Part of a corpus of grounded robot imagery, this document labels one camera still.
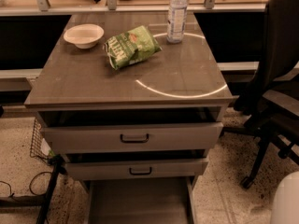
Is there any black office chair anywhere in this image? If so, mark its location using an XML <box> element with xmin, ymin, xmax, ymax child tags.
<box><xmin>222</xmin><ymin>0</ymin><xmax>299</xmax><ymax>189</ymax></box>

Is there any green chip bag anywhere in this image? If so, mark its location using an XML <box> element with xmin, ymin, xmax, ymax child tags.
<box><xmin>105</xmin><ymin>25</ymin><xmax>162</xmax><ymax>70</ymax></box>

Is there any wire mesh basket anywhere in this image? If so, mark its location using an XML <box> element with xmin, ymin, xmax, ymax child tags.
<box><xmin>30</xmin><ymin>119</ymin><xmax>54</xmax><ymax>165</ymax></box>

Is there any grey drawer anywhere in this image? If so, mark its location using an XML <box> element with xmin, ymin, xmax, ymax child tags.
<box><xmin>65</xmin><ymin>150</ymin><xmax>208</xmax><ymax>181</ymax></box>
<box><xmin>42</xmin><ymin>108</ymin><xmax>222</xmax><ymax>154</ymax></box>
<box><xmin>84</xmin><ymin>177</ymin><xmax>197</xmax><ymax>224</ymax></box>

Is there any black floor cable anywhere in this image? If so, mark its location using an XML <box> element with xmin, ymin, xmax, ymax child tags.
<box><xmin>0</xmin><ymin>171</ymin><xmax>53</xmax><ymax>199</ymax></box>

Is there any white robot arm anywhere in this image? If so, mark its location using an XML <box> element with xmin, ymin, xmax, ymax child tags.
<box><xmin>270</xmin><ymin>172</ymin><xmax>299</xmax><ymax>224</ymax></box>

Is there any black stand leg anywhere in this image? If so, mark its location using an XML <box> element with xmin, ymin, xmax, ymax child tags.
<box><xmin>0</xmin><ymin>156</ymin><xmax>65</xmax><ymax>224</ymax></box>

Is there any grey drawer cabinet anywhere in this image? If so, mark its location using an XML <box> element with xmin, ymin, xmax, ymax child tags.
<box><xmin>23</xmin><ymin>11</ymin><xmax>239</xmax><ymax>224</ymax></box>

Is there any white bowl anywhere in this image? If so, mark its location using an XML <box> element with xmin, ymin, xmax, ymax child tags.
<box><xmin>64</xmin><ymin>24</ymin><xmax>104</xmax><ymax>49</ymax></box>

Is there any clear plastic water bottle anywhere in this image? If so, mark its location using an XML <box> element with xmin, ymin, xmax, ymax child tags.
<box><xmin>167</xmin><ymin>0</ymin><xmax>188</xmax><ymax>44</ymax></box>

